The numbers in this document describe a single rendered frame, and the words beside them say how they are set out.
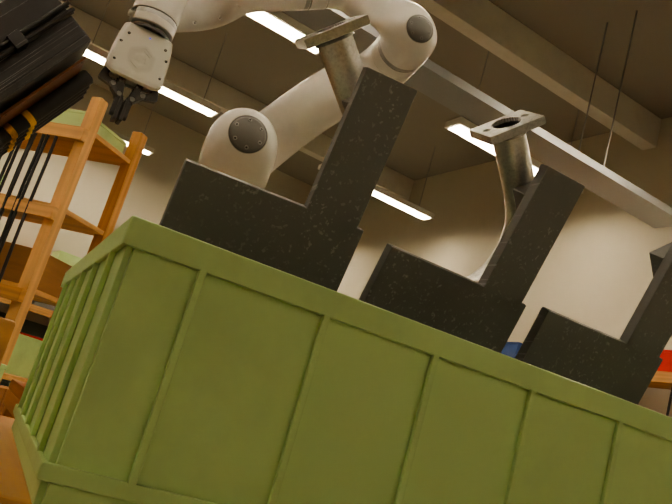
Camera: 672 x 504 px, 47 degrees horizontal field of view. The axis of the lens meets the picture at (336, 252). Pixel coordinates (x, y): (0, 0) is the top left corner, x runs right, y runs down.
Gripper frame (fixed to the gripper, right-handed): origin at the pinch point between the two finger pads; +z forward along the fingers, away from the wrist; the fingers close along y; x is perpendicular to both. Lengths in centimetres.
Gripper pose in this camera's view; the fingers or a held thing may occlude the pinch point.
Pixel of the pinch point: (119, 111)
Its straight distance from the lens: 140.4
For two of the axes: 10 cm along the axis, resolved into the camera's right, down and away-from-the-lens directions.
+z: -2.8, 9.3, -2.3
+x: -4.6, 0.8, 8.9
